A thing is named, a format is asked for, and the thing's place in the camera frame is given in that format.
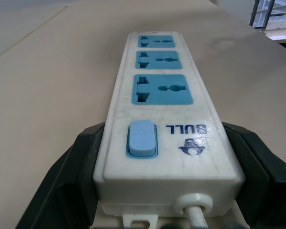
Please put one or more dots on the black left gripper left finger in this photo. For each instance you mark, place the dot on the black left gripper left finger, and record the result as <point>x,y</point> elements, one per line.
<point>62,181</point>

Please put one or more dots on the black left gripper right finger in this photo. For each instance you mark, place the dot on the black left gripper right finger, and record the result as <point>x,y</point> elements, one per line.
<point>259,176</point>

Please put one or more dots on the white power strip blue sockets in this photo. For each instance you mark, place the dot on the white power strip blue sockets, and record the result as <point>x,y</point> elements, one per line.
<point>166,114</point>

